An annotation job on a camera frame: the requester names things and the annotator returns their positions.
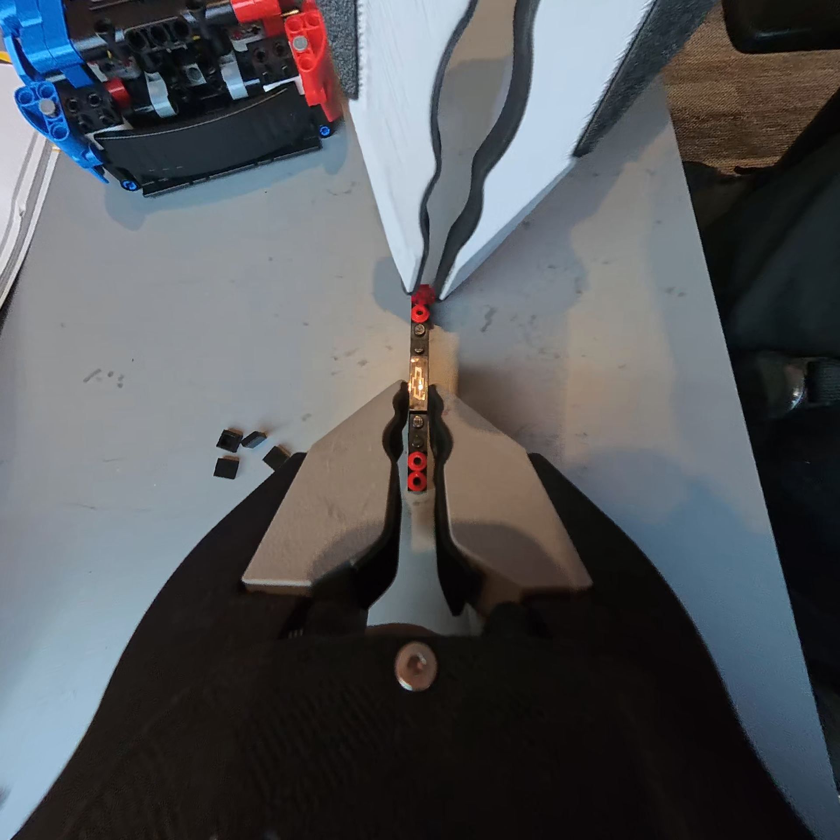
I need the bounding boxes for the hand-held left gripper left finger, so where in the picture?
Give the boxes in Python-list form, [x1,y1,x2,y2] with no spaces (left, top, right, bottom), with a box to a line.
[241,379,408,608]

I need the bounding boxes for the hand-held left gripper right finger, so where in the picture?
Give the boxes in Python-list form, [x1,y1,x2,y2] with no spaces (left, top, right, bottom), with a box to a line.
[430,382,593,616]

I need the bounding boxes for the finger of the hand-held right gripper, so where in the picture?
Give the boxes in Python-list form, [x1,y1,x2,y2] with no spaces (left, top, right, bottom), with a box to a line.
[438,0,652,303]
[348,0,483,293]

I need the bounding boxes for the black brick strip red studs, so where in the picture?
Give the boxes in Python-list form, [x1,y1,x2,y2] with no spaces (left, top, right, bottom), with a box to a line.
[406,298,435,501]

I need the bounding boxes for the black office chair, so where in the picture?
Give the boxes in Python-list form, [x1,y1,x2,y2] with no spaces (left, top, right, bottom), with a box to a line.
[722,0,840,55]

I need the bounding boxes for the blue red toy brick car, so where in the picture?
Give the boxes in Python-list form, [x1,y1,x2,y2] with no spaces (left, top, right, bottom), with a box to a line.
[0,0,345,198]

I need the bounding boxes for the person's black clothed legs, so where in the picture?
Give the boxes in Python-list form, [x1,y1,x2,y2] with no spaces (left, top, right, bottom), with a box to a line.
[682,131,840,840]

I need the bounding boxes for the open instruction booklet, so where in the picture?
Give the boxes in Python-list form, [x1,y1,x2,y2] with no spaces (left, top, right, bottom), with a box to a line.
[0,62,60,309]

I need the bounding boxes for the black strap with buckle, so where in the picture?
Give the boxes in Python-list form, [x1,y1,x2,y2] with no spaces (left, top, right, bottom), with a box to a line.
[755,351,840,416]

